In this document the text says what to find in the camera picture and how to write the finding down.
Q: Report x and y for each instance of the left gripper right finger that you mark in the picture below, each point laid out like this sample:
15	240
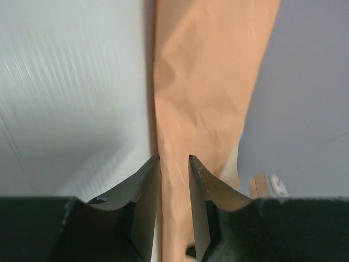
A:
228	225

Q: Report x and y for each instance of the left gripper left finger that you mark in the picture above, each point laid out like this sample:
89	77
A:
117	225

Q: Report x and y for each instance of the kraft wrapping paper sheet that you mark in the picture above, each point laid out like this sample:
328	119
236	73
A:
207	58

